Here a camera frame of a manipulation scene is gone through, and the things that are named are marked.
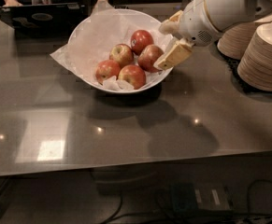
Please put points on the front stack of paper plates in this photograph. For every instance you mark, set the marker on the front stack of paper plates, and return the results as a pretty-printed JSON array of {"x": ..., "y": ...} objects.
[{"x": 255, "y": 67}]

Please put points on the yellow-red apple middle left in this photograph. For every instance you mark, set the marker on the yellow-red apple middle left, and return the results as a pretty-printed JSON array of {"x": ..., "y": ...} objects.
[{"x": 122, "y": 54}]

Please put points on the red apple front left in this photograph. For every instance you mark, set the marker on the red apple front left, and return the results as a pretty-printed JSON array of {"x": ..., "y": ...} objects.
[{"x": 107, "y": 69}]

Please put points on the white paper bowl liner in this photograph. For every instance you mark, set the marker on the white paper bowl liner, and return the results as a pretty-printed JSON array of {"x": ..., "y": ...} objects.
[{"x": 93, "y": 39}]

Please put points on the black mat under plates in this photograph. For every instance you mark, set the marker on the black mat under plates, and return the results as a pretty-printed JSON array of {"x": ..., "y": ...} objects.
[{"x": 241, "y": 85}]

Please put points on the black laptop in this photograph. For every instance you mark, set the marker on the black laptop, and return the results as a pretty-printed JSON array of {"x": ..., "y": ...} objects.
[{"x": 53, "y": 18}]

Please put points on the stack of paper plates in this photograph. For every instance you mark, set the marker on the stack of paper plates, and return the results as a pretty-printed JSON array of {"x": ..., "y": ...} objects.
[
  {"x": 235, "y": 41},
  {"x": 255, "y": 67}
]

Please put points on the red apple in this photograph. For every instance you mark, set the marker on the red apple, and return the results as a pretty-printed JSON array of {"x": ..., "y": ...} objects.
[
  {"x": 139, "y": 40},
  {"x": 149, "y": 55},
  {"x": 107, "y": 69},
  {"x": 134, "y": 75}
]

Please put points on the red apple right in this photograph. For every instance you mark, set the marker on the red apple right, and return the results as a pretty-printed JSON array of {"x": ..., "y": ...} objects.
[{"x": 149, "y": 55}]

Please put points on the red apple front centre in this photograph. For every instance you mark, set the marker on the red apple front centre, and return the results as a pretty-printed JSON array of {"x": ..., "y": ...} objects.
[{"x": 134, "y": 75}]

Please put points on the red apple top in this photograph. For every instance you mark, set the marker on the red apple top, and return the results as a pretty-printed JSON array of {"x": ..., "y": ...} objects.
[{"x": 139, "y": 40}]

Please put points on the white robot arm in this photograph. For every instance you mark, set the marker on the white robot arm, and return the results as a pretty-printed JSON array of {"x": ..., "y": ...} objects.
[{"x": 225, "y": 14}]

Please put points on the dark box under table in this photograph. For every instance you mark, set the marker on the dark box under table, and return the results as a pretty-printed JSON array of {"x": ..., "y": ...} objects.
[{"x": 200, "y": 198}]

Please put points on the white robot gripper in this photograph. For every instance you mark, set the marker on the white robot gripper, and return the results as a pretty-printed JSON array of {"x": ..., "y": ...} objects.
[{"x": 198, "y": 24}]

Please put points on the back stack of paper plates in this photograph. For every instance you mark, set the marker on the back stack of paper plates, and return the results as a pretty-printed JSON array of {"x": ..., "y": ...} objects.
[{"x": 235, "y": 41}]

